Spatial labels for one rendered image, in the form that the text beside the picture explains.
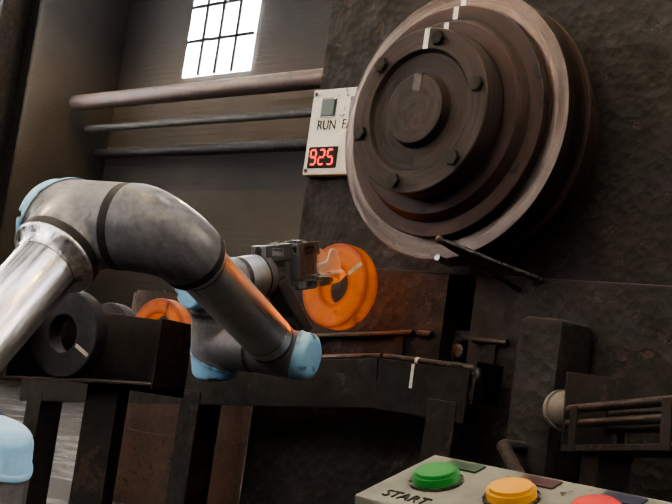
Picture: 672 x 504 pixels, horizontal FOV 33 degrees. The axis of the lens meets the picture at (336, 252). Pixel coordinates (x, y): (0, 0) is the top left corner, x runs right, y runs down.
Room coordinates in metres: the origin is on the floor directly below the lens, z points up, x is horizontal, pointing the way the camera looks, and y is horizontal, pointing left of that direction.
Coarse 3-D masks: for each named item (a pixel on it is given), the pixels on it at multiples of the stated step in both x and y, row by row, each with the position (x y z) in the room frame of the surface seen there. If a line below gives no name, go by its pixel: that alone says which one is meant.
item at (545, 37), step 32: (448, 0) 1.89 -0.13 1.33; (480, 0) 1.85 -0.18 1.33; (512, 0) 1.80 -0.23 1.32; (544, 32) 1.75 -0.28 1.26; (544, 64) 1.75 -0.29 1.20; (576, 64) 1.78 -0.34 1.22; (576, 96) 1.75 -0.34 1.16; (352, 128) 2.02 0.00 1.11; (576, 128) 1.75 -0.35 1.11; (352, 160) 2.01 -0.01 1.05; (544, 160) 1.73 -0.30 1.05; (352, 192) 2.01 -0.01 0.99; (544, 192) 1.76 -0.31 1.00; (384, 224) 1.95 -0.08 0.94; (512, 224) 1.76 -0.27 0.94; (416, 256) 1.89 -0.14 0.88; (448, 256) 1.84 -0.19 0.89
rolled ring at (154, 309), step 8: (152, 304) 2.40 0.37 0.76; (160, 304) 2.38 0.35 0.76; (168, 304) 2.36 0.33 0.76; (176, 304) 2.36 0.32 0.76; (144, 312) 2.41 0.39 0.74; (152, 312) 2.39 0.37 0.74; (160, 312) 2.38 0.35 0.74; (168, 312) 2.36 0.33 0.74; (176, 312) 2.34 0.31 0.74; (184, 312) 2.35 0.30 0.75; (176, 320) 2.34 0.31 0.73; (184, 320) 2.33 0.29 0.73
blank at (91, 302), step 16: (64, 304) 1.96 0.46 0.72; (80, 304) 1.95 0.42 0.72; (96, 304) 1.95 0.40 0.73; (48, 320) 1.98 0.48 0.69; (64, 320) 2.00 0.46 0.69; (80, 320) 1.94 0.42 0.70; (96, 320) 1.93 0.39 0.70; (32, 336) 2.00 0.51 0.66; (48, 336) 1.98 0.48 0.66; (80, 336) 1.94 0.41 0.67; (96, 336) 1.93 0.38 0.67; (32, 352) 2.00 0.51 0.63; (48, 352) 1.98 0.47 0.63; (64, 352) 1.96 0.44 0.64; (80, 352) 1.94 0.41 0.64; (96, 352) 1.94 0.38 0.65; (48, 368) 1.97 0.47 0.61; (64, 368) 1.96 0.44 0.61; (80, 368) 1.94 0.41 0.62
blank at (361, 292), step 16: (352, 256) 1.98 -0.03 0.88; (368, 256) 1.99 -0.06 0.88; (352, 272) 1.98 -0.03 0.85; (368, 272) 1.96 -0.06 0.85; (320, 288) 2.03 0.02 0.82; (352, 288) 1.97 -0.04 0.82; (368, 288) 1.96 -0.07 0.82; (304, 304) 2.05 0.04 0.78; (320, 304) 2.02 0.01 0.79; (336, 304) 1.99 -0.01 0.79; (352, 304) 1.97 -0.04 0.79; (368, 304) 1.97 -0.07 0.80; (320, 320) 2.01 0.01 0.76; (336, 320) 1.99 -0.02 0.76; (352, 320) 1.97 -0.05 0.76
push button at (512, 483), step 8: (496, 480) 0.90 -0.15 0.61; (504, 480) 0.90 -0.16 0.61; (512, 480) 0.90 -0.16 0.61; (520, 480) 0.90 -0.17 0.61; (528, 480) 0.90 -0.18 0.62; (488, 488) 0.90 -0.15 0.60; (496, 488) 0.89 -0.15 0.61; (504, 488) 0.88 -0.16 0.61; (512, 488) 0.88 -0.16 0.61; (520, 488) 0.88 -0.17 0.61; (528, 488) 0.88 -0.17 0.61; (536, 488) 0.89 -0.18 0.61; (488, 496) 0.88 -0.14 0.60; (496, 496) 0.88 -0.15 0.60; (504, 496) 0.88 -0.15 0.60; (512, 496) 0.87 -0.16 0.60; (520, 496) 0.87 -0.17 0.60; (528, 496) 0.87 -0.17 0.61; (536, 496) 0.88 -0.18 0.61
